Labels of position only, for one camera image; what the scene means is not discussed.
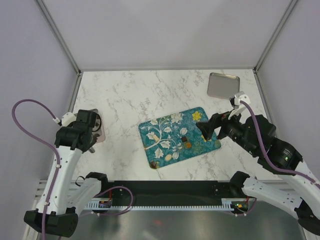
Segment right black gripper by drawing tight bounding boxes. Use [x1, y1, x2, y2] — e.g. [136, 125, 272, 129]
[194, 105, 258, 155]

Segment metal box lid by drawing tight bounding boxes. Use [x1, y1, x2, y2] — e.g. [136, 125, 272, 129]
[207, 72, 240, 99]

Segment metal tongs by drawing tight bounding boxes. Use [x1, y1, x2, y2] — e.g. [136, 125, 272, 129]
[89, 147, 95, 154]

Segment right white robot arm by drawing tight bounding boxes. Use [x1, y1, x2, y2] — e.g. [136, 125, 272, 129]
[196, 112, 320, 236]

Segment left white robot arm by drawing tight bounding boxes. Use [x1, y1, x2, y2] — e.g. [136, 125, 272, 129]
[24, 122, 110, 238]

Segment pink chocolate box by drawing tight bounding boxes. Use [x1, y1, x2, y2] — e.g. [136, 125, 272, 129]
[92, 108, 106, 144]

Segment dark ridged square chocolate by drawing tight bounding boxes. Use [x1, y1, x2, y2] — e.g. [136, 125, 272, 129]
[181, 136, 188, 143]

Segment white oval chocolate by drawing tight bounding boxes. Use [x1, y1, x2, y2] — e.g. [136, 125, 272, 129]
[165, 154, 172, 161]

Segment dark swirl chocolate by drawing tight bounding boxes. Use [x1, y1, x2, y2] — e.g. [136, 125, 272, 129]
[149, 161, 159, 169]

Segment teal floral tray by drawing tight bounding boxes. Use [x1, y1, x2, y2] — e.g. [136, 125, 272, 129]
[138, 107, 222, 169]

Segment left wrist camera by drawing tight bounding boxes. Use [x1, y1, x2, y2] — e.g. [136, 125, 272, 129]
[53, 108, 103, 133]

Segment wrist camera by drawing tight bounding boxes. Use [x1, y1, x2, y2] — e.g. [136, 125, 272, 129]
[53, 108, 103, 133]
[228, 91, 251, 120]

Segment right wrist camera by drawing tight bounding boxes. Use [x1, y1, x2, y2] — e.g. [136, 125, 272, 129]
[228, 91, 251, 120]

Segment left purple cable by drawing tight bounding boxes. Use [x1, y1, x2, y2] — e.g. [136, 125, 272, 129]
[11, 99, 133, 240]

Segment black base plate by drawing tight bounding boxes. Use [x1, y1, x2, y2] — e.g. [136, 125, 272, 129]
[101, 180, 247, 206]

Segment white cable duct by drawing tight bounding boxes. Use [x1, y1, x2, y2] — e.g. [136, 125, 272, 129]
[84, 198, 249, 211]

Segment left aluminium frame post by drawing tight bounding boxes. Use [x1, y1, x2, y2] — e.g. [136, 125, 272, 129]
[34, 0, 82, 76]

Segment aluminium frame post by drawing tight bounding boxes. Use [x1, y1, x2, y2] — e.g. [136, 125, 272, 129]
[34, 0, 82, 76]
[253, 0, 300, 74]

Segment right aluminium frame post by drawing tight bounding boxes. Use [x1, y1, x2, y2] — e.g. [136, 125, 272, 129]
[253, 0, 300, 74]

